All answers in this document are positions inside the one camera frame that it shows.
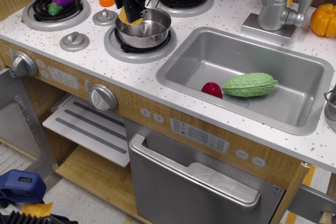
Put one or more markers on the small steel pan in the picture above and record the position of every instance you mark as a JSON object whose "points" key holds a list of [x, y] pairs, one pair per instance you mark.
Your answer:
{"points": [[152, 32]]}

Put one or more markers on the silver oven knob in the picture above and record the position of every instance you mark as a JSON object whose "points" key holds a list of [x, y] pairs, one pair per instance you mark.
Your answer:
{"points": [[102, 98], [23, 65]]}

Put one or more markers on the steel pot at edge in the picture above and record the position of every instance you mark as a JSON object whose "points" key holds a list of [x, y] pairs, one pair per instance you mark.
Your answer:
{"points": [[329, 109]]}

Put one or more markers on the blue clamp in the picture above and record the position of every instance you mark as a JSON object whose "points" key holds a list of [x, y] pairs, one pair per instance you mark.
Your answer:
{"points": [[22, 187]]}

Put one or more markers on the silver oven knob left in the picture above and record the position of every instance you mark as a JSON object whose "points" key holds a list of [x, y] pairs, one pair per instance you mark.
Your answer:
{"points": [[23, 65]]}

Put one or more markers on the silver toy faucet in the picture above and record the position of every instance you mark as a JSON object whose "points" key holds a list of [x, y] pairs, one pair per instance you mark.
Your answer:
{"points": [[276, 22]]}

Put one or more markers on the right front stove burner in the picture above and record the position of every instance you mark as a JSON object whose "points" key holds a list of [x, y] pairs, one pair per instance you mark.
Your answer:
{"points": [[120, 51]]}

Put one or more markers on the stove burner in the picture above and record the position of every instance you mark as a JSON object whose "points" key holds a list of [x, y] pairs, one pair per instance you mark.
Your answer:
{"points": [[120, 51], [36, 16], [183, 8]]}

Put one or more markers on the red toy pepper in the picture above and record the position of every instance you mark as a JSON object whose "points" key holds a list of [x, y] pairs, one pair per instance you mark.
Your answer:
{"points": [[213, 89]]}

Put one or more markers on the silver countertop knob middle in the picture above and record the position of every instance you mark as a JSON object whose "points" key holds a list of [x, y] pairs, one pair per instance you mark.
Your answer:
{"points": [[104, 17]]}

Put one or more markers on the green toy bitter gourd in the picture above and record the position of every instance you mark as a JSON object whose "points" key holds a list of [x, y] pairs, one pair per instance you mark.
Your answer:
{"points": [[250, 85]]}

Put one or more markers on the silver countertop knob front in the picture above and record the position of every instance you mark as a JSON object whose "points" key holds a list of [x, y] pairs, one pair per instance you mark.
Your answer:
{"points": [[74, 42]]}

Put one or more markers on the silver countertop knob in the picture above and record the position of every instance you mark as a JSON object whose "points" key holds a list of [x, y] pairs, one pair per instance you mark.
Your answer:
{"points": [[74, 42], [104, 17]]}

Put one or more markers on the silver dishwasher door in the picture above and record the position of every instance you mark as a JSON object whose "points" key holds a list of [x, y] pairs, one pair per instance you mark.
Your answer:
{"points": [[174, 183]]}

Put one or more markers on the right back stove burner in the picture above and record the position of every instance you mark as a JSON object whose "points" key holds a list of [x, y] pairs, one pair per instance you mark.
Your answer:
{"points": [[183, 8]]}

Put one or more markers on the open oven door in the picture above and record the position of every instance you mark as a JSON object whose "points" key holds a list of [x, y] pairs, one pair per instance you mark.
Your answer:
{"points": [[24, 145]]}

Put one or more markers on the white oven rack shelf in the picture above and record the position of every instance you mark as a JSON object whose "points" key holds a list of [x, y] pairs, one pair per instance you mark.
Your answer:
{"points": [[103, 133]]}

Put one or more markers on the orange toy pumpkin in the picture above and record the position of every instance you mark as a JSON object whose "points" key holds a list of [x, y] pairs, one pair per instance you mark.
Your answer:
{"points": [[322, 20]]}

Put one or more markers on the silver toy sink basin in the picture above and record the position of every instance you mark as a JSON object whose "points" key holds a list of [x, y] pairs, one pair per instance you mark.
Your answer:
{"points": [[210, 55]]}

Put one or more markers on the silver oven knob right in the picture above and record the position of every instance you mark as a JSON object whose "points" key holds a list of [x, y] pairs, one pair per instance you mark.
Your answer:
{"points": [[102, 98]]}

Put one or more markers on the yellow toy corn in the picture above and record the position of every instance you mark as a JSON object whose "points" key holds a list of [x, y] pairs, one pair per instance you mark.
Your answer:
{"points": [[123, 18]]}

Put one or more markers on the purple toy eggplant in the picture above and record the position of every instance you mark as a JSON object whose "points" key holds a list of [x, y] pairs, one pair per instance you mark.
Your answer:
{"points": [[57, 6]]}

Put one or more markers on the left front stove burner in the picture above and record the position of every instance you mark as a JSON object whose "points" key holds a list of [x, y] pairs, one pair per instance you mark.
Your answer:
{"points": [[36, 16]]}

